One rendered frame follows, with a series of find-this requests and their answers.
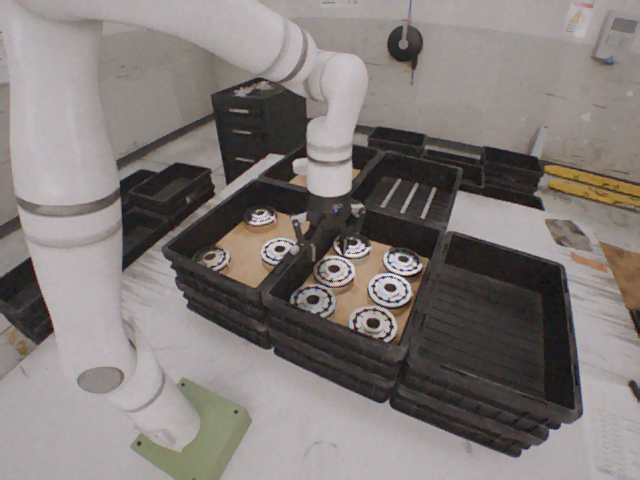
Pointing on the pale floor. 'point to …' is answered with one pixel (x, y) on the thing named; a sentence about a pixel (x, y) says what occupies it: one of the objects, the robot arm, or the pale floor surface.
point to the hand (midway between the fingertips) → (327, 249)
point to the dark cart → (257, 125)
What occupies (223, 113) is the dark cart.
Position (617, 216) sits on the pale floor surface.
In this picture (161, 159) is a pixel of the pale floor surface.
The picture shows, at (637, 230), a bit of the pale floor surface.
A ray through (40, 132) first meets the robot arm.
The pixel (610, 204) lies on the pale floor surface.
